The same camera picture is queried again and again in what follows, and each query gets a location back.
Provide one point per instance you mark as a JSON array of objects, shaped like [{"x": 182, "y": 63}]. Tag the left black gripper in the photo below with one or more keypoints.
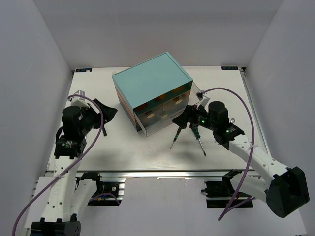
[{"x": 108, "y": 112}]

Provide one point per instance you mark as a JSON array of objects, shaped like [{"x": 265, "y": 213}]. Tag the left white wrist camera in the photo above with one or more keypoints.
[{"x": 79, "y": 101}]

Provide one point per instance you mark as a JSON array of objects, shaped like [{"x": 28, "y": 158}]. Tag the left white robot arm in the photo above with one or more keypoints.
[{"x": 68, "y": 194}]

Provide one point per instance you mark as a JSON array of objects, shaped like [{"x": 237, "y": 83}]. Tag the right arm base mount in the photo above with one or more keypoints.
[{"x": 219, "y": 192}]

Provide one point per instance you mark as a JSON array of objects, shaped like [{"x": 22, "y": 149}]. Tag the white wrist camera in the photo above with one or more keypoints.
[
  {"x": 79, "y": 101},
  {"x": 203, "y": 99}
]

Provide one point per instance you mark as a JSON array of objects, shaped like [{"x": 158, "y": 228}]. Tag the clear bottom drawer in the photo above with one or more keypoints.
[{"x": 151, "y": 122}]

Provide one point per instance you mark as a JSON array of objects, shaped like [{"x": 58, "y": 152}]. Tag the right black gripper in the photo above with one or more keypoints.
[{"x": 189, "y": 115}]

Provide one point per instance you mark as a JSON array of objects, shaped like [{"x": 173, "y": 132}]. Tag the aluminium table edge rail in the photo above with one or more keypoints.
[{"x": 199, "y": 173}]

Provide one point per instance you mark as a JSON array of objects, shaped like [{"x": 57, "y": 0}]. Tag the large green flathead screwdriver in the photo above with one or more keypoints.
[{"x": 194, "y": 129}]

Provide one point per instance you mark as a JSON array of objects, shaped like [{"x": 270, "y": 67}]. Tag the small precision screwdriver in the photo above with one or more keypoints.
[
  {"x": 176, "y": 137},
  {"x": 104, "y": 131}
]

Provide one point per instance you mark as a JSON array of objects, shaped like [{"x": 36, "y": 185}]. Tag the small precision screwdriver left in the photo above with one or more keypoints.
[{"x": 104, "y": 131}]

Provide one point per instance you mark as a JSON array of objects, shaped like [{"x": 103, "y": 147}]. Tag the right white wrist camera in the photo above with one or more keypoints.
[{"x": 203, "y": 99}]

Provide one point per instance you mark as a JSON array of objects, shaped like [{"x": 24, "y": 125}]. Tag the small precision screwdriver centre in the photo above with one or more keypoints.
[{"x": 176, "y": 137}]

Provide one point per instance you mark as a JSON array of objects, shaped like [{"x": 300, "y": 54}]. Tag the teal drawer cabinet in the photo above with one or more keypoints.
[{"x": 149, "y": 84}]

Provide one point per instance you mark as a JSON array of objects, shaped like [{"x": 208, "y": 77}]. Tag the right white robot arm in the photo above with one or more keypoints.
[{"x": 283, "y": 189}]

